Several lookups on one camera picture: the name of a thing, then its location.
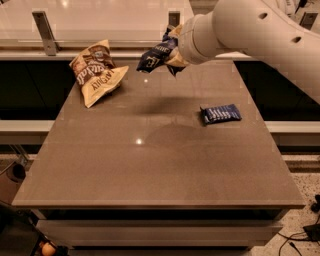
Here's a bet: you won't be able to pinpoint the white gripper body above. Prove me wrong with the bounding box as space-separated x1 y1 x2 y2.
178 17 208 64

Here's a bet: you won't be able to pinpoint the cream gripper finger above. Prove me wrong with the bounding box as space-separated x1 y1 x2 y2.
165 47 189 67
168 24 183 38

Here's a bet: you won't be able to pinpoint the blue kettle chip bag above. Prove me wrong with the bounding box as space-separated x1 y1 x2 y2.
136 25 185 76

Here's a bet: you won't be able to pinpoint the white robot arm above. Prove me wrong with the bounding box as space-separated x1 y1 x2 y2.
165 0 320 103

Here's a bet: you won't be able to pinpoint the brown chip bag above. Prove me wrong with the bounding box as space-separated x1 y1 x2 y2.
69 40 129 108

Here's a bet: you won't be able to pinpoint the small dark blue snack pack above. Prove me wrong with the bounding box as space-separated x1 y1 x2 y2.
200 104 242 125

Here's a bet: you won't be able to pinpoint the orange ball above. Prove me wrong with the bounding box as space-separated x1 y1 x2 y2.
41 243 56 256

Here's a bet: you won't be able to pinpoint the middle metal railing post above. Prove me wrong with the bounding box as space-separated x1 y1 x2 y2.
168 11 180 27

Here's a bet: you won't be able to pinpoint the metal railing post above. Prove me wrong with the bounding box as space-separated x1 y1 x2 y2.
168 11 180 27
32 11 59 56
299 12 318 30

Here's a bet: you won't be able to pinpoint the right metal railing post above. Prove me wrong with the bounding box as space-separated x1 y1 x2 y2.
299 12 318 30

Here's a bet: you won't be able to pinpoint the left metal railing post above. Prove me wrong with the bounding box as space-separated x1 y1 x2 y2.
32 11 59 56

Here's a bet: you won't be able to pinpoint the horizontal metal rail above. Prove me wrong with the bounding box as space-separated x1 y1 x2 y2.
0 49 253 61

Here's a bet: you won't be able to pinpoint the black floor cables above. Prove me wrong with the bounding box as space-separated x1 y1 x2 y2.
276 194 320 256

